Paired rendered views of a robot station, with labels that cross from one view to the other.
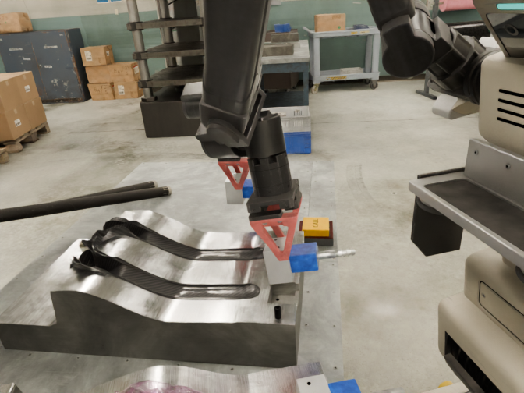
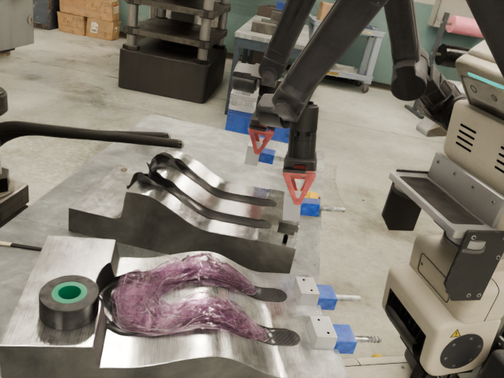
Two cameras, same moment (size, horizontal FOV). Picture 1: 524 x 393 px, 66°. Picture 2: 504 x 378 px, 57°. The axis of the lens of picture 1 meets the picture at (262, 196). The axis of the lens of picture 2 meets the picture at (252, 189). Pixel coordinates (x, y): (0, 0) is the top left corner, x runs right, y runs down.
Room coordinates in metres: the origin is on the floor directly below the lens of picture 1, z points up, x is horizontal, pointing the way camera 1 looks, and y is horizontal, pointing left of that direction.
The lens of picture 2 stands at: (-0.37, 0.16, 1.40)
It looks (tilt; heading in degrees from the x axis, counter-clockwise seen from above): 26 degrees down; 354
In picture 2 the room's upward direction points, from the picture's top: 11 degrees clockwise
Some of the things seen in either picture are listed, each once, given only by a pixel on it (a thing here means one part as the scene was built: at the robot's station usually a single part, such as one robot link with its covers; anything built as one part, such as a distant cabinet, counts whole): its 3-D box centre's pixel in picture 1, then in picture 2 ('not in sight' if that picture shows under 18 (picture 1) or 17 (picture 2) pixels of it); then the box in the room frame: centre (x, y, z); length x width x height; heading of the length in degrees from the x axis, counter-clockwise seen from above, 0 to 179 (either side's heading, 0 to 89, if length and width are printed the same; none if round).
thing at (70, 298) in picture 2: not in sight; (69, 301); (0.16, 0.33, 0.93); 0.08 x 0.08 x 0.04
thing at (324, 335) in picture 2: not in sight; (346, 338); (0.23, -0.11, 0.86); 0.13 x 0.05 x 0.05; 97
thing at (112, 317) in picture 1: (163, 275); (195, 203); (0.61, 0.19, 0.87); 0.50 x 0.26 x 0.14; 80
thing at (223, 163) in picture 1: (238, 167); (260, 136); (0.81, 0.05, 0.99); 0.07 x 0.07 x 0.09; 80
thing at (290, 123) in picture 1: (278, 119); (264, 102); (3.78, -0.21, 0.28); 0.61 x 0.41 x 0.15; 83
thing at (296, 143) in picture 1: (279, 137); (260, 120); (3.78, -0.21, 0.11); 0.61 x 0.41 x 0.22; 83
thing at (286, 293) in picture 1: (284, 301); (286, 236); (0.51, -0.02, 0.87); 0.05 x 0.05 x 0.04; 80
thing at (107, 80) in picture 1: (113, 72); (89, 6); (7.00, 2.30, 0.42); 0.86 x 0.33 x 0.83; 83
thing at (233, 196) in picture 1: (256, 188); (270, 156); (0.81, 0.01, 0.94); 0.13 x 0.05 x 0.05; 80
